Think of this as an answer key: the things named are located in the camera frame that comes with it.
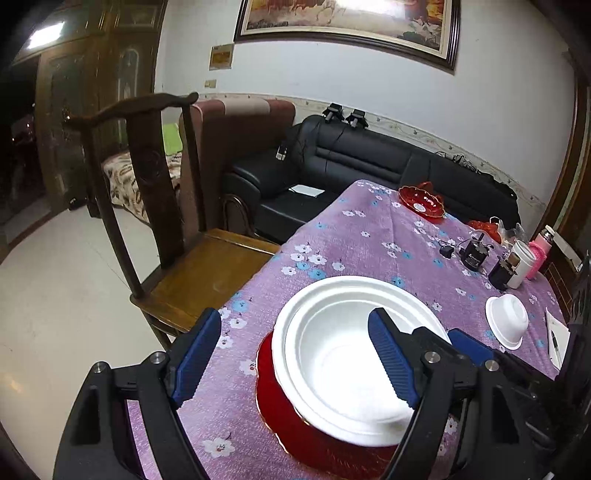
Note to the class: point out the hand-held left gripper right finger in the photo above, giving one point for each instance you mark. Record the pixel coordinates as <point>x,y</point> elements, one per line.
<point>392,364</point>

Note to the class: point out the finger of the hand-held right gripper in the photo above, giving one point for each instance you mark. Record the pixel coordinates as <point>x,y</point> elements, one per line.
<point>471,346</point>

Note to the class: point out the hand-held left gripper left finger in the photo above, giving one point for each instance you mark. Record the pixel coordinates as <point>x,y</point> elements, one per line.
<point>198,360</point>

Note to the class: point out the large white bowl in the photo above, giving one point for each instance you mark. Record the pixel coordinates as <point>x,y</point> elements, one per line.
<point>341,369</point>

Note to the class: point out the red plate with gold print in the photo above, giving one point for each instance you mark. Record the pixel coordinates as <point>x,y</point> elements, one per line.
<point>259,383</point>

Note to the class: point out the beige ribbed bowl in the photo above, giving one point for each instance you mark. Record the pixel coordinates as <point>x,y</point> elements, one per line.
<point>279,350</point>

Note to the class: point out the small white bowl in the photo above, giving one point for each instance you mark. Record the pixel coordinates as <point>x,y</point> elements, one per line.
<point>508,318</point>

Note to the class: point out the black pen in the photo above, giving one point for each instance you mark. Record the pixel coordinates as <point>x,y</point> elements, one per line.
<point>555,346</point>

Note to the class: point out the white notebook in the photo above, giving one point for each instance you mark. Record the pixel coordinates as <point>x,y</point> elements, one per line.
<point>562,330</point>

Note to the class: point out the round black power adapter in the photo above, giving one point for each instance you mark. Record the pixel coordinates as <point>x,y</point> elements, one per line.
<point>475,256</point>

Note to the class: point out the white jar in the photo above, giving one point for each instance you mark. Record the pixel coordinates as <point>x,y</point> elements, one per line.
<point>524,263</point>

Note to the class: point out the small black power adapter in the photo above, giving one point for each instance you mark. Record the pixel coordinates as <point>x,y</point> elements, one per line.
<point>446,250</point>

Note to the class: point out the pink bottle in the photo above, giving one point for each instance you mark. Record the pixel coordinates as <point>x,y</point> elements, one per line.
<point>538,258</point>

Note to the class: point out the red plastic bag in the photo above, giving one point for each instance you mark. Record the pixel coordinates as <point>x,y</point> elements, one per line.
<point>482,226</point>

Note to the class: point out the purple floral tablecloth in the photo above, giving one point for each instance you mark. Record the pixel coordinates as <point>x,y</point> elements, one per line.
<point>351,240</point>

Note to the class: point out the small red glass plate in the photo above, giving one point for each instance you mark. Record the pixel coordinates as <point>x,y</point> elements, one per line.
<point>415,198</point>

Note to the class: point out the patterned blanket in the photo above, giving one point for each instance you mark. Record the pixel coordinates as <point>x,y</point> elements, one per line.
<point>120,184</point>

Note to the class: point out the white paper sheet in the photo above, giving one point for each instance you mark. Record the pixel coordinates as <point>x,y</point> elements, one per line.
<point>305,190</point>

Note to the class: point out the dark wooden chair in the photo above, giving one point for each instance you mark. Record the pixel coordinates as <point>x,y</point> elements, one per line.
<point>147,170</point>

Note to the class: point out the dark item on floor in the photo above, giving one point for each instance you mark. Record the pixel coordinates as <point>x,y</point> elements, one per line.
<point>75,203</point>

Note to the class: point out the black leather sofa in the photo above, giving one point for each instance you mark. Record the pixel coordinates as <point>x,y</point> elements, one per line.
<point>351,152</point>

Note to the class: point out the green cloth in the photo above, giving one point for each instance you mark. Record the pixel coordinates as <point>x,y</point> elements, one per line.
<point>171,138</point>

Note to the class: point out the small black remote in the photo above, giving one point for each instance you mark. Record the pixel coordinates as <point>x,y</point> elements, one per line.
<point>281,152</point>

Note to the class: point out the brown armchair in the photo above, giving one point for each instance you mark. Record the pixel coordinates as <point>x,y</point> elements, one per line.
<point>231,138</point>

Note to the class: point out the black device on sofa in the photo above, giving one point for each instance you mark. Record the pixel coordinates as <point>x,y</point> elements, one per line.
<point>332,114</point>
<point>356,119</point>

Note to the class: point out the wooden cabinet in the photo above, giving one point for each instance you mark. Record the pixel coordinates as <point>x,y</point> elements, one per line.
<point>60,115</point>

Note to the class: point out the wooden door frame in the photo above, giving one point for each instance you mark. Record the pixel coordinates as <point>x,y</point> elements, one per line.
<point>572,184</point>

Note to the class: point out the yellow wall notice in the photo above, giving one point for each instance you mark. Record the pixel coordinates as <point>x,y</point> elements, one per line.
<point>221,57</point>

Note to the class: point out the framed wall painting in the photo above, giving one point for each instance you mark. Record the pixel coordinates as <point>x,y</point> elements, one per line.
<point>346,18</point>

